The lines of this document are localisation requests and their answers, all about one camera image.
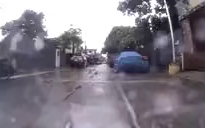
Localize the red car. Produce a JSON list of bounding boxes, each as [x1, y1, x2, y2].
[[107, 53, 119, 69]]

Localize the row of parked cars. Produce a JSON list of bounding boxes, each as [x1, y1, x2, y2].
[[69, 49, 108, 69]]

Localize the blue covered car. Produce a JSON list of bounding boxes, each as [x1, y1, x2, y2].
[[113, 50, 151, 74]]

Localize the wet grey asphalt road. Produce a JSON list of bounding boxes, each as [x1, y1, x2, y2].
[[0, 63, 205, 128]]

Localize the row of trees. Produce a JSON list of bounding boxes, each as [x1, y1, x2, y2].
[[101, 0, 191, 56]]

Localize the green tree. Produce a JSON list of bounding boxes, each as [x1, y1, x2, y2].
[[55, 27, 85, 54]]

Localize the white gate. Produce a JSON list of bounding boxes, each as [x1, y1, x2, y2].
[[55, 48, 62, 69]]

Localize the pale pole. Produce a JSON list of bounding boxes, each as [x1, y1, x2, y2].
[[163, 0, 182, 75]]

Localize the pale kerb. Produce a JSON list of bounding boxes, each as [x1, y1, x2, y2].
[[0, 69, 56, 81]]

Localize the large dark tree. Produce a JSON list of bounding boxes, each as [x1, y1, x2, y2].
[[0, 9, 48, 43]]

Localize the brown building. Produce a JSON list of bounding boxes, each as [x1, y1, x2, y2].
[[178, 0, 205, 72]]

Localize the grey wall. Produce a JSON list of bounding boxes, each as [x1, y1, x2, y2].
[[0, 33, 73, 75]]

